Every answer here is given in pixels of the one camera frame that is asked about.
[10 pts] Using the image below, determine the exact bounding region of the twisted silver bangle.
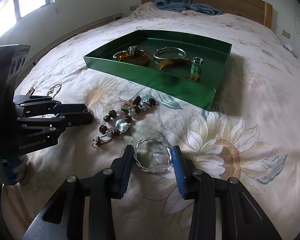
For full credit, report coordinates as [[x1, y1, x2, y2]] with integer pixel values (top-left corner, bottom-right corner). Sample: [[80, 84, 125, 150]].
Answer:
[[133, 137, 172, 174]]

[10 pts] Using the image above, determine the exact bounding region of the silver chain necklace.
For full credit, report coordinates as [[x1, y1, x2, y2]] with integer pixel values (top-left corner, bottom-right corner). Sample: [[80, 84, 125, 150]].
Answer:
[[41, 83, 63, 118]]

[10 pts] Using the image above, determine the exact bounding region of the brown bead bracelet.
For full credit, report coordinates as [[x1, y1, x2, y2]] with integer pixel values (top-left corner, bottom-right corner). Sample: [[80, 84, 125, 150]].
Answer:
[[91, 95, 158, 148]]

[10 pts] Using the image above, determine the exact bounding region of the amber glass bangle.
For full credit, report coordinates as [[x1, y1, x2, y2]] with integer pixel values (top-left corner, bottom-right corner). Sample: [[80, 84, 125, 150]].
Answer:
[[113, 49, 149, 66]]

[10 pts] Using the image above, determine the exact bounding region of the thin silver bangle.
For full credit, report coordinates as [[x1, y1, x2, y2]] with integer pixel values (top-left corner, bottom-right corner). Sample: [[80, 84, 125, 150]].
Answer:
[[153, 47, 186, 61]]

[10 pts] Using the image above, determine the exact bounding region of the wide dark metal bangle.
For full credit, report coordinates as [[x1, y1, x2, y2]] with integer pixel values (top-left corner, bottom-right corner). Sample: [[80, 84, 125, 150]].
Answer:
[[157, 58, 201, 81]]

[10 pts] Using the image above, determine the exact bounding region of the floral bed quilt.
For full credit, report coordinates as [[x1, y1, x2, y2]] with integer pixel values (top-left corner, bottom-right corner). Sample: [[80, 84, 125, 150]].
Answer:
[[1, 3, 300, 239]]

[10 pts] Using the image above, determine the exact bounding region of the green shallow tray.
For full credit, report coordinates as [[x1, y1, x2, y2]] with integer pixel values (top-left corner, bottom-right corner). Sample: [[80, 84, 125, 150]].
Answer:
[[84, 30, 232, 110]]

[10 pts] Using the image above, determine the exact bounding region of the blue folded blanket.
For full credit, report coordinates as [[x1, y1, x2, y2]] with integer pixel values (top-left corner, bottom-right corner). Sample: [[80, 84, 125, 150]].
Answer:
[[154, 0, 222, 16]]

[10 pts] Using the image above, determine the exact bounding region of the small item on nightstand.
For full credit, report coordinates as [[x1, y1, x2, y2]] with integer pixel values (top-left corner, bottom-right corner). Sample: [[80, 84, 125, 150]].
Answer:
[[285, 43, 293, 52]]

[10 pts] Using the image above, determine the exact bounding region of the wall socket plate left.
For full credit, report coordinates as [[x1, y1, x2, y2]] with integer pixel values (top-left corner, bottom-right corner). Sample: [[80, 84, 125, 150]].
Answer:
[[129, 5, 139, 11]]

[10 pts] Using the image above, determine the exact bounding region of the wall socket plate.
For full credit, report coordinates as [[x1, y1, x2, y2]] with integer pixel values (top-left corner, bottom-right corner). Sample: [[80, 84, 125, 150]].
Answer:
[[129, 5, 139, 11], [282, 30, 291, 39]]

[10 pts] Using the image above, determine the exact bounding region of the wall socket plate right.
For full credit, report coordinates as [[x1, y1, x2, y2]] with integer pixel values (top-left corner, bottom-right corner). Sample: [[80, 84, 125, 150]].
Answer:
[[282, 30, 291, 39]]

